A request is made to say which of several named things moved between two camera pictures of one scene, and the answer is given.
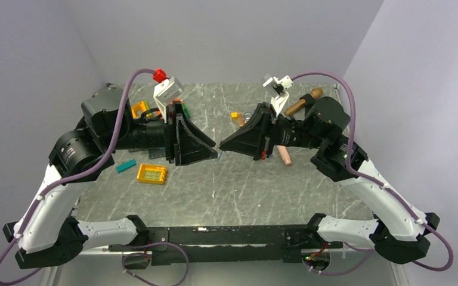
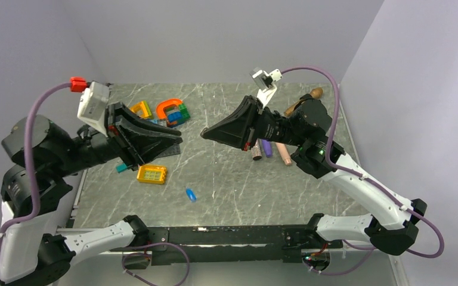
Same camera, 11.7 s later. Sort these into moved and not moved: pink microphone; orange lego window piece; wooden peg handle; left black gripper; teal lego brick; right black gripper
Moved: right black gripper; left black gripper
Not moved: orange lego window piece; pink microphone; wooden peg handle; teal lego brick
